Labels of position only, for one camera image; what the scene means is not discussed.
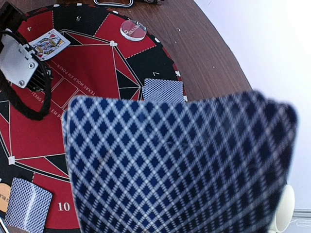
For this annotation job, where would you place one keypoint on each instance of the deck of blue cards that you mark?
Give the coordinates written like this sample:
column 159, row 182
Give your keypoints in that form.
column 208, row 166

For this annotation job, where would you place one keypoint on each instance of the face-up king card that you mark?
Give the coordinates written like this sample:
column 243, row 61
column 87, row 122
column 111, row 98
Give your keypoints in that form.
column 49, row 44

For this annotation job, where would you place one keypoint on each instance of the small pile of dealt cards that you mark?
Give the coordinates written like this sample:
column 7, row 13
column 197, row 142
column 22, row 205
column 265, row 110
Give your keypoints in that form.
column 28, row 206

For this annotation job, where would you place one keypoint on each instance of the black poker set case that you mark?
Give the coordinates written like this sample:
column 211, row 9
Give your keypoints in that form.
column 129, row 4

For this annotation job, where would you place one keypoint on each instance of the orange big blind button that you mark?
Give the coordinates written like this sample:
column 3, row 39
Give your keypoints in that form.
column 5, row 191

